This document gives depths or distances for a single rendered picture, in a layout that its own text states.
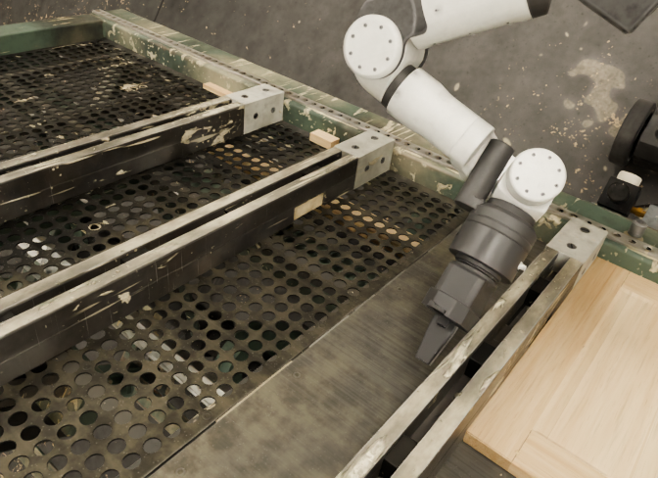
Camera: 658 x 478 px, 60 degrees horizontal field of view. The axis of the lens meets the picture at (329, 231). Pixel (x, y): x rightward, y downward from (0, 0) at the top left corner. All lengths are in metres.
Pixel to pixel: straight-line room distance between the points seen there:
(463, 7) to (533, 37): 1.46
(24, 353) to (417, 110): 0.55
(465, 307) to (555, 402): 0.18
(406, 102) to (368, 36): 0.10
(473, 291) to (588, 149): 1.38
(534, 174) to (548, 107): 1.38
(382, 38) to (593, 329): 0.51
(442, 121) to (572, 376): 0.37
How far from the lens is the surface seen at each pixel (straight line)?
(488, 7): 0.74
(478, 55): 2.21
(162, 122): 1.18
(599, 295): 1.00
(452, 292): 0.71
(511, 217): 0.72
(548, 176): 0.72
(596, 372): 0.86
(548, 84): 2.12
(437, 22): 0.75
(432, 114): 0.76
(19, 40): 1.76
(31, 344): 0.76
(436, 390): 0.67
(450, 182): 1.15
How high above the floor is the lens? 1.98
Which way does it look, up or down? 61 degrees down
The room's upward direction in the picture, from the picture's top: 77 degrees counter-clockwise
